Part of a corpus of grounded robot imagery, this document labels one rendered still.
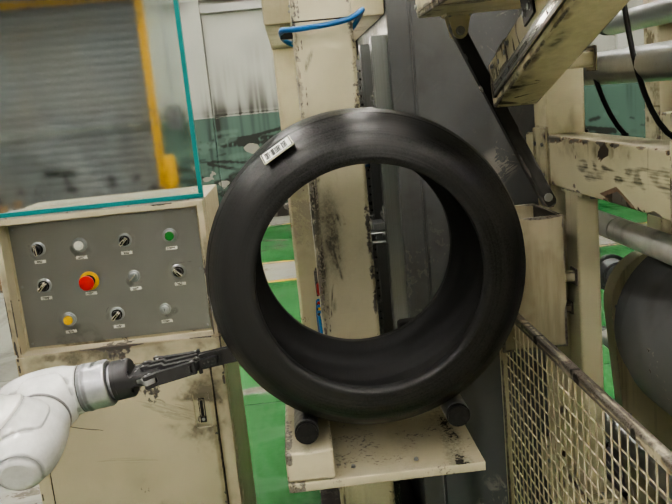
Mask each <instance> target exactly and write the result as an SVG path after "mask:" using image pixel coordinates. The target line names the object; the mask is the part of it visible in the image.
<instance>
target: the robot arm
mask: <svg viewBox="0 0 672 504"><path fill-rule="evenodd" d="M232 362H237V360H236V359H235V358H234V356H233V355H232V353H231V352H230V350H229V349H228V347H227V346H225V347H220V348H216V349H212V350H207V351H203V352H200V349H197V350H195V351H189V352H183V353H177V354H171V355H165V356H154V357H153V361H152V360H147V361H144V362H142V364H139V365H137V366H136V365H135V364H134V363H133V361H132V360H131V359H130V358H124V359H119V360H115V361H111V362H110V361H109V360H107V359H104V360H99V361H95V362H90V363H84V364H81V365H76V366H56V367H51V368H46V369H42V370H38V371H34V372H31V373H28V374H25V375H23V376H20V377H18V378H16V379H14V380H12V381H10V382H9V383H7V384H6V385H4V386H3V387H2V388H1V389H0V486H1V487H3V488H6V489H9V490H14V491H23V490H28V489H31V488H33V487H35V486H36V485H37V484H39V483H40V482H41V481H42V480H43V479H44V478H45V477H46V476H48V475H49V474H50V473H51V472H52V471H53V470H54V468H55V467H56V465H57V463H58V462H59V460H60V458H61V456H62V454H63V451H64V449H65V447H66V444H67V440H68V437H69V429H70V426H71V425H72V424H73V423H74V422H75V421H76V420H77V419H78V417H79V415H80V414H83V413H85V412H89V411H90V412H91V411H94V410H97V409H101V408H106V407H110V406H114V405H116V403H117V402H118V401H119V400H123V399H128V398H132V397H135V396H137V395H138V392H139V387H142V386H145V390H150V389H152V388H154V387H156V386H159V385H162V384H166V383H169V382H172V381H175V380H179V379H182V378H185V377H188V376H192V375H196V374H197V373H198V372H197V371H199V373H200V374H202V373H203V369H207V368H211V367H215V366H220V365H224V364H228V363H232Z"/></svg>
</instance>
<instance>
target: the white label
mask: <svg viewBox="0 0 672 504"><path fill-rule="evenodd" d="M292 145H294V143H293V141H292V140H291V138H290V137H289V135H288V136H286V137H285V138H284V139H282V140H281V141H280V142H278V143H277V144H275V145H274V146H273V147H271V148H270V149H269V150H267V151H266V152H265V153H263V154H262V155H260V157H261V159H262V161H263V162H264V164H265V165H266V164H268V163H269V162H271V161H272V160H273V159H275V158H276V157H277V156H279V155H280V154H281V153H283V152H284V151H286V150H287V149H288V148H290V147H291V146H292Z"/></svg>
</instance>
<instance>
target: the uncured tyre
mask: <svg viewBox="0 0 672 504"><path fill-rule="evenodd" d="M288 135H289V137H290V138H291V140H292V141H293V143H294V145H292V146H291V147H290V148H288V149H287V150H286V151H284V152H283V153H281V154H280V155H279V156H277V157H276V158H275V159H273V160H272V161H271V162H269V163H268V164H266V165H265V164H264V162H263V161H262V159H261V157H260V155H262V154H263V153H265V152H266V151H267V150H269V149H270V148H271V147H273V146H274V145H275V144H277V143H278V142H280V141H281V140H282V139H284V138H285V137H286V136H288ZM368 163H378V164H389V165H396V166H400V167H404V168H408V169H411V170H413V171H414V172H416V173H417V174H418V175H419V176H420V177H421V178H423V179H424V180H425V182H426V183H427V184H428V185H429V186H430V187H431V189H432V190H433V191H434V193H435V194H436V196H437V198H438V199H439V201H440V203H441V205H442V207H443V210H444V212H445V215H446V219H447V222H448V227H449V234H450V254H449V261H448V266H447V269H446V273H445V276H444V278H443V281H442V283H441V285H440V287H439V289H438V291H437V292H436V294H435V296H434V297H433V298H432V300H431V301H430V302H429V304H428V305H427V306H426V307H425V308H424V309H423V310H422V311H421V312H420V313H419V314H418V315H417V316H416V317H414V318H413V319H412V320H411V321H409V322H408V323H406V324H405V325H403V326H401V327H399V328H397V329H395V330H393V331H391V332H388V333H386V334H383V335H379V336H375V337H370V338H362V339H346V338H338V337H333V336H329V335H325V334H322V333H320V332H317V331H315V330H313V329H311V328H309V327H307V326H305V325H304V324H302V323H301V322H299V321H298V320H297V319H295V318H294V317H293V316H292V315H291V314H290V313H288V312H287V311H286V309H285V308H284V307H283V306H282V305H281V304H280V302H279V301H278V300H277V298H276V297H275V295H274V293H273V292H272V290H271V288H270V286H269V284H268V281H267V279H266V276H265V273H264V269H263V264H262V258H261V241H262V239H263V236H264V234H265V232H266V230H267V228H268V226H269V224H270V222H271V220H272V219H273V217H274V216H275V214H276V213H277V212H278V210H279V209H280V208H281V207H282V205H283V204H284V203H285V202H286V201H287V200H288V199H289V198H290V197H291V196H292V195H293V194H294V193H295V192H296V191H298V190H299V189H300V188H301V187H303V186H304V185H306V184H307V183H309V182H310V181H312V180H314V179H315V178H317V177H319V176H321V175H323V174H325V173H328V172H330V171H333V170H336V169H339V168H343V167H347V166H351V165H357V164H368ZM525 274H526V257H525V246H524V239H523V233H522V228H521V224H520V220H519V217H518V214H517V211H516V208H515V206H514V203H513V201H512V199H511V196H510V194H509V192H508V190H507V189H506V187H505V185H504V183H503V182H502V180H501V179H500V177H499V176H498V174H497V173H496V171H495V170H494V169H493V167H492V166H491V165H490V164H489V163H488V161H487V160H486V159H485V158H484V157H483V156H482V155H481V154H480V153H479V152H478V151H477V150H476V149H475V148H474V147H472V146H471V145H470V144H469V143H468V142H466V141H465V140H464V139H462V138H461V137H460V136H458V135H457V134H455V133H453V132H452V131H450V130H449V129H447V128H445V127H443V126H441V125H439V124H437V123H435V122H433V121H430V120H428V119H425V118H422V117H420V116H417V115H413V114H409V113H405V112H401V111H395V110H389V109H377V108H346V109H338V110H332V111H328V112H324V113H320V114H317V115H314V116H311V117H308V118H305V119H303V120H301V121H298V122H296V123H294V124H292V125H290V126H289V127H287V128H285V129H284V130H282V131H280V132H279V133H277V134H276V135H275V136H273V137H272V138H270V139H269V140H268V141H267V142H265V143H264V144H263V145H262V146H261V147H260V148H259V149H258V150H257V151H256V152H255V153H254V154H253V155H252V156H251V157H250V158H249V159H248V161H247V162H246V163H245V164H244V166H243V167H242V168H241V170H240V171H239V173H238V174H237V175H236V177H235V178H234V180H233V181H232V183H231V184H230V186H229V187H228V189H227V191H226V193H225V194H224V196H223V198H222V200H221V202H220V205H219V207H218V209H217V212H216V214H215V217H214V220H213V223H212V227H211V231H210V235H209V240H208V246H207V254H206V283H207V291H208V293H209V295H210V300H211V305H212V309H213V313H214V315H213V316H214V319H215V322H216V325H217V327H218V329H219V332H220V334H221V336H222V338H223V340H224V342H225V343H226V345H227V347H228V349H229V350H230V352H231V353H232V355H233V356H234V358H235V359H236V360H237V362H238V363H239V364H240V365H241V367H242V368H243V369H244V370H245V371H246V372H247V373H248V374H249V375H250V376H251V378H252V379H253V380H254V381H256V382H257V383H258V384H259V385H260V386H261V387H262V388H263V389H265V390H266V391H267V392H268V393H270V394H271V395H273V396H274V397H275V398H277V399H278V400H280V401H282V402H283V403H285V404H287V405H289V406H290V407H292V408H294V409H297V410H299V411H301V412H303V413H306V414H308V415H311V416H314V417H317V418H321V419H324V420H329V421H333V422H339V423H347V424H381V423H389V422H394V421H399V420H403V419H407V418H411V417H414V416H417V415H420V414H422V413H425V412H427V411H430V410H432V409H434V408H436V407H438V406H440V405H442V404H444V403H445V402H447V401H449V400H450V399H452V398H454V397H455V396H456V395H458V394H459V393H461V392H462V391H463V390H465V389H466V388H467V387H468V386H470V385H471V384H472V383H473V382H474V381H475V380H476V379H477V378H478V377H479V376H480V375H481V374H482V373H483V372H484V371H485V370H486V369H487V368H488V366H489V365H490V364H491V363H492V361H493V360H494V359H495V358H496V356H497V355H498V353H499V352H500V350H501V349H502V347H503V345H504V344H505V342H506V340H507V338H508V336H509V334H510V332H511V330H512V328H513V326H514V323H515V321H516V318H517V315H518V312H519V309H520V305H521V301H522V297H523V291H524V285H525Z"/></svg>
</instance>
